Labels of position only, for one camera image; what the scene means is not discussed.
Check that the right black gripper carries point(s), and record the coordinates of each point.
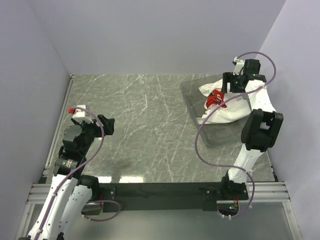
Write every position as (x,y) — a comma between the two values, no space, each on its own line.
(229,77)

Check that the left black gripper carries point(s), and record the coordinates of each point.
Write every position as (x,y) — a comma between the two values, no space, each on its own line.
(107,124)

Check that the white t-shirt red print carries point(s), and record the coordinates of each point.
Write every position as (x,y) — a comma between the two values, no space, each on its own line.
(232,111)

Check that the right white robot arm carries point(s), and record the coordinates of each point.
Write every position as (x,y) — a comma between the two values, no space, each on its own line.
(260,131)

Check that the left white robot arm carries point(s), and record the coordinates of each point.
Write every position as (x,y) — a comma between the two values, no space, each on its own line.
(70,189)

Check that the clear plastic bin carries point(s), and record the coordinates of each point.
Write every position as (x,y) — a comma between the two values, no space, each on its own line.
(212,135)

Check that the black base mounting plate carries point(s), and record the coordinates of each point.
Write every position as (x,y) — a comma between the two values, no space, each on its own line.
(170,196)

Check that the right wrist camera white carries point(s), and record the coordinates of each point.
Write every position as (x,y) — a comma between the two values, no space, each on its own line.
(238,66)

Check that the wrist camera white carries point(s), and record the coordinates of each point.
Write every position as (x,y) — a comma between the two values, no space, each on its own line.
(79,115)
(238,66)

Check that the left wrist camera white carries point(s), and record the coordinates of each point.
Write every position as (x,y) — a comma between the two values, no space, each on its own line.
(79,115)

